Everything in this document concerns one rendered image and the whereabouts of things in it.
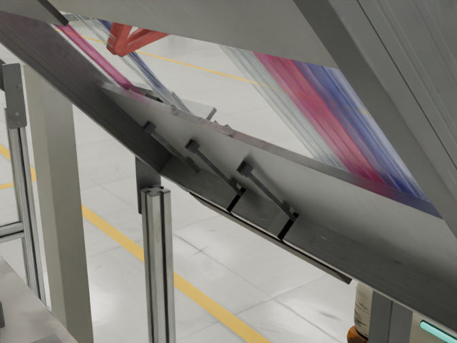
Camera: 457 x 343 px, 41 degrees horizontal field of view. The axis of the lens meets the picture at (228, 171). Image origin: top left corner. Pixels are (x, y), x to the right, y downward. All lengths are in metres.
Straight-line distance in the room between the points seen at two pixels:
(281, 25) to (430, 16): 0.11
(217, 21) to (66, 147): 0.80
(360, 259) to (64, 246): 0.67
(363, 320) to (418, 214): 1.10
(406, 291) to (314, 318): 1.21
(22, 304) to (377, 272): 0.44
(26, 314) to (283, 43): 0.54
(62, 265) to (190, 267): 0.94
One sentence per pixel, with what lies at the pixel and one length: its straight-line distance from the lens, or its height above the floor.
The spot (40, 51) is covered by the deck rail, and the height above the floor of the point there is 0.91.
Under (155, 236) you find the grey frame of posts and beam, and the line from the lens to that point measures 1.10.
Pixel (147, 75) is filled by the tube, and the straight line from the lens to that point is 0.75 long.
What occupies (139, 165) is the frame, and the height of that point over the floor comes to 0.68.
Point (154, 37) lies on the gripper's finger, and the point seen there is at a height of 0.94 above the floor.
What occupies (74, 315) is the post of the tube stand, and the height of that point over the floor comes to 0.34.
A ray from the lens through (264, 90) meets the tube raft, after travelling 0.50.
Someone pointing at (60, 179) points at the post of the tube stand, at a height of 0.63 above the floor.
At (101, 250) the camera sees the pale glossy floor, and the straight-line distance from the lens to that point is 2.30.
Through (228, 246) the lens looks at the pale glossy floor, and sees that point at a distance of 2.28.
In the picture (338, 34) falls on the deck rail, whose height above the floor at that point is 1.02.
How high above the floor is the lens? 1.05
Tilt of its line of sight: 21 degrees down
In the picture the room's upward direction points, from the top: straight up
